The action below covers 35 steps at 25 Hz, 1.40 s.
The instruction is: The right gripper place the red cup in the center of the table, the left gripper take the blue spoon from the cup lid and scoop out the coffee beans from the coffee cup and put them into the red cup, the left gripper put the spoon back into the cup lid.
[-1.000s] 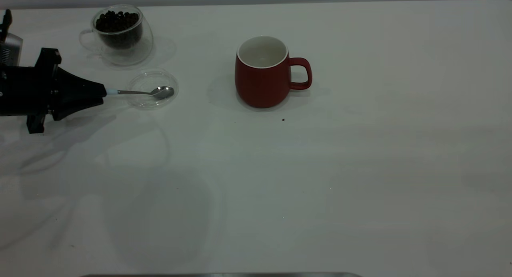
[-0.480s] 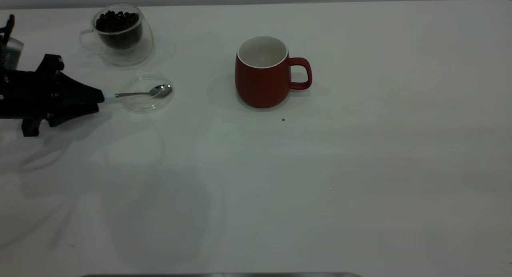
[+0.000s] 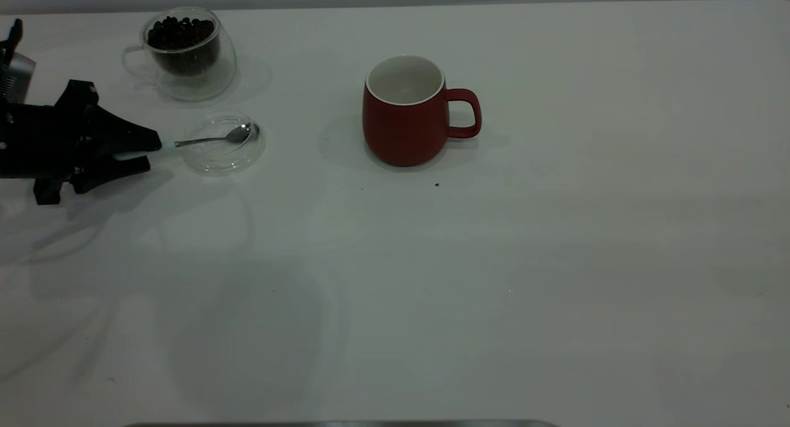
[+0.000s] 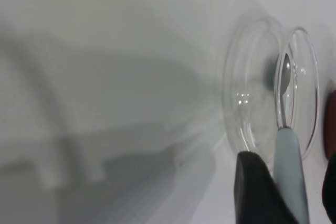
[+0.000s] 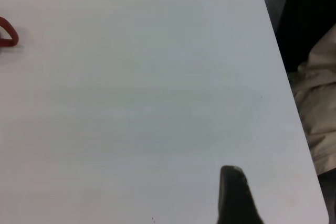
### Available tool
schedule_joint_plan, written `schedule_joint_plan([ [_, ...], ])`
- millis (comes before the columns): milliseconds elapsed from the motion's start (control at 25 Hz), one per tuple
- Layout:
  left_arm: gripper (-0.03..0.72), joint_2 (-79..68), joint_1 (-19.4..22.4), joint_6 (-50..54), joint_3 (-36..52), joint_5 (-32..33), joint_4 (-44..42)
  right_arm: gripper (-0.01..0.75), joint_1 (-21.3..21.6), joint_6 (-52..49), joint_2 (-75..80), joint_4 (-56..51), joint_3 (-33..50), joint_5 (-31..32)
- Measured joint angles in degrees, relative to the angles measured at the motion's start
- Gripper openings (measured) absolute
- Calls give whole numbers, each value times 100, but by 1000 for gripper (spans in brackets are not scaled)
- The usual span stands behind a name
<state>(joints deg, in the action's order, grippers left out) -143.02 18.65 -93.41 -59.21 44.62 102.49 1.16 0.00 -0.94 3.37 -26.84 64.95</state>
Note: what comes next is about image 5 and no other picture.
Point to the red ceramic mug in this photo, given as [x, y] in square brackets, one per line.
[14, 39]

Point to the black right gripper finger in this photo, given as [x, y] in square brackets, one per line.
[233, 200]

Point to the black garment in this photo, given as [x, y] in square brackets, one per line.
[304, 11]

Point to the beige cloth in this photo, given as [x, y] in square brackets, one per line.
[320, 103]

